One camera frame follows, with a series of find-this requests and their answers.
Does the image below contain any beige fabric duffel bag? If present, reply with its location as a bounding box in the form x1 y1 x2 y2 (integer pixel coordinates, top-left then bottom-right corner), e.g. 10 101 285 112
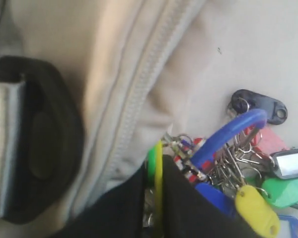
0 0 205 238

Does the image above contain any colourful key tag bunch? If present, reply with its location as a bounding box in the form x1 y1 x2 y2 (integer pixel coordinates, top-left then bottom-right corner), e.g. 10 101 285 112
147 89 298 238

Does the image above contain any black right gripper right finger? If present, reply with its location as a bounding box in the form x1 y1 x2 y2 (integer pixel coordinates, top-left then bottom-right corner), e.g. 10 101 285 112
162 155 260 238

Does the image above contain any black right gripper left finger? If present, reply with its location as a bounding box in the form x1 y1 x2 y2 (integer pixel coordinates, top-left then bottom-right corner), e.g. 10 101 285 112
50 165 147 238

